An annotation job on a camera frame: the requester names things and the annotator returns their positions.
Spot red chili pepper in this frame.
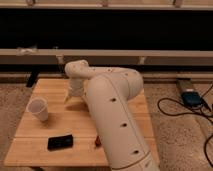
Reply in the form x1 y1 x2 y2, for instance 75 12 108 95
95 136 102 148

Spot grey metal rail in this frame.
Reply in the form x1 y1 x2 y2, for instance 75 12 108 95
0 48 213 66

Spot blue power box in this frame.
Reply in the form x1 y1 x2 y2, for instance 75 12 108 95
181 92 202 107

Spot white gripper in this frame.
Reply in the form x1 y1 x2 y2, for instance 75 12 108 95
64 79 84 103

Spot black rectangular block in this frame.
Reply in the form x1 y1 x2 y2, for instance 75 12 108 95
47 135 73 150

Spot wooden table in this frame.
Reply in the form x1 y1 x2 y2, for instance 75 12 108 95
3 78 161 168

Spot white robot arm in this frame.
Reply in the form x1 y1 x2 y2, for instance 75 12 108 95
65 60 160 171

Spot white plastic cup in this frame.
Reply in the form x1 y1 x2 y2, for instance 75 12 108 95
26 98 48 122

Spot black cable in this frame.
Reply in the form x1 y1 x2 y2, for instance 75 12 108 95
157 83 213 168

